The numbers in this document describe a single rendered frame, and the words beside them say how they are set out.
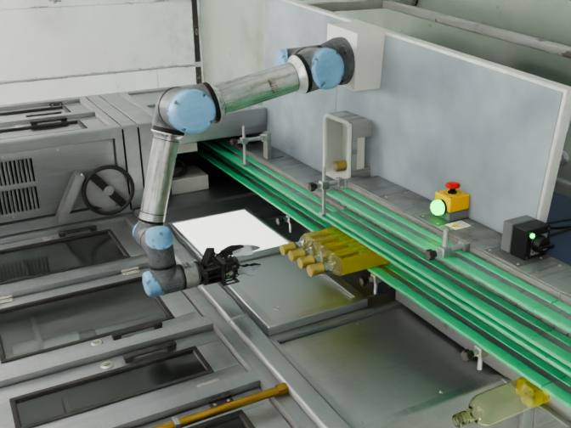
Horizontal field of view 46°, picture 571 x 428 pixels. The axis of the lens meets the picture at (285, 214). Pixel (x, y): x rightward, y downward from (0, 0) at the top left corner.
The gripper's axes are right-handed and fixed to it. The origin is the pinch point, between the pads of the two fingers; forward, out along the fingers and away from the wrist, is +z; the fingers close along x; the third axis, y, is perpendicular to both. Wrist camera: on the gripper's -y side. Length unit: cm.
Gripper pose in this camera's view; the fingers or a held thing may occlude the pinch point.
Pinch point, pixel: (255, 256)
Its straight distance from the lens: 205.0
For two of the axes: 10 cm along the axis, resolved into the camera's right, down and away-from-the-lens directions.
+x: -0.2, -9.3, -3.6
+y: 4.7, 3.1, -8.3
